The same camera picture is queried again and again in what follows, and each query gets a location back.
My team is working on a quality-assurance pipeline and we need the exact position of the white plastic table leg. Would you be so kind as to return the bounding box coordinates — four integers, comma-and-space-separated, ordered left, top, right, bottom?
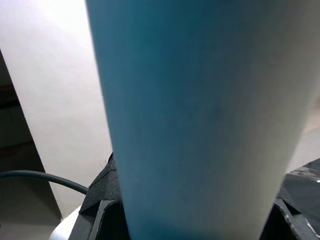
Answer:
84, 0, 320, 240

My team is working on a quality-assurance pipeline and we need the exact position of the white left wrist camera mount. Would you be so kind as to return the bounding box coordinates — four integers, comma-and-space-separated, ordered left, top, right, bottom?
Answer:
48, 206, 85, 240

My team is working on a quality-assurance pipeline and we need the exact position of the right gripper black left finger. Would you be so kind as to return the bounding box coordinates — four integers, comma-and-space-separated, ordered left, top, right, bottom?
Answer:
71, 151, 132, 240

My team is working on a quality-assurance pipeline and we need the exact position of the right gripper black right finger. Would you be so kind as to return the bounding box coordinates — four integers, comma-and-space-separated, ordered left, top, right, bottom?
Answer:
259, 196, 320, 240

